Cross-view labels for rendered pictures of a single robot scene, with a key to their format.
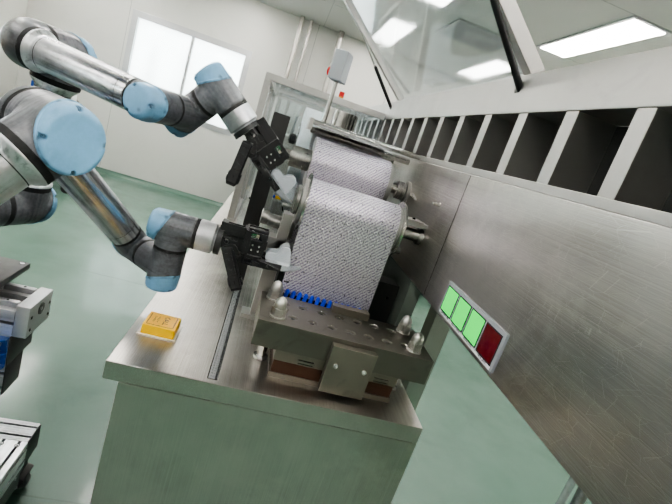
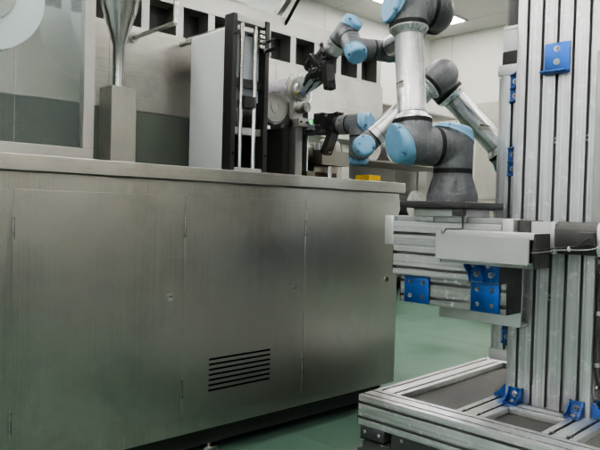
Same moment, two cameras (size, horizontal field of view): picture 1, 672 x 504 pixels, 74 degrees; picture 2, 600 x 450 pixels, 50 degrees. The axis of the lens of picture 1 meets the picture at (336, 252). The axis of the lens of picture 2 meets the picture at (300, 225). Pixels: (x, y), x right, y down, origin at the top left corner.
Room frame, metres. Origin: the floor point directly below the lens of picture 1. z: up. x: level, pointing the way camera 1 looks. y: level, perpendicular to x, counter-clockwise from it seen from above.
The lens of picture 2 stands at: (2.45, 2.32, 0.78)
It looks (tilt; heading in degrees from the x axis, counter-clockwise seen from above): 1 degrees down; 238
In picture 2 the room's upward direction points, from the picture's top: 2 degrees clockwise
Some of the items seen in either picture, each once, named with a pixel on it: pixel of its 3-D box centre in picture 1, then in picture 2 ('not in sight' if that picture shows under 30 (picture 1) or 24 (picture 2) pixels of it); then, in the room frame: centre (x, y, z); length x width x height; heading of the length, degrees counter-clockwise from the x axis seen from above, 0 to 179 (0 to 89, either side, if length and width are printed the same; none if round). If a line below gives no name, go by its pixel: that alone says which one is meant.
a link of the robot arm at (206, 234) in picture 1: (208, 236); (344, 124); (1.01, 0.30, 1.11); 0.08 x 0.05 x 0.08; 11
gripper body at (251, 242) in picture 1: (242, 243); (329, 124); (1.03, 0.22, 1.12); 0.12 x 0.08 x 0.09; 101
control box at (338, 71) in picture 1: (338, 66); not in sight; (1.66, 0.20, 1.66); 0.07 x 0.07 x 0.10; 78
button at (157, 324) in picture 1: (161, 325); (368, 178); (0.90, 0.32, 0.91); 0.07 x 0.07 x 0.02; 11
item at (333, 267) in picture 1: (334, 271); (288, 130); (1.07, -0.01, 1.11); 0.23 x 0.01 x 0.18; 101
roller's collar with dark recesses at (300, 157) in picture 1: (300, 158); not in sight; (1.35, 0.19, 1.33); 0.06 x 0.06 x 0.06; 11
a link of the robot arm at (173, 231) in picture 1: (174, 228); (360, 124); (0.99, 0.38, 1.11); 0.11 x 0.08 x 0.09; 101
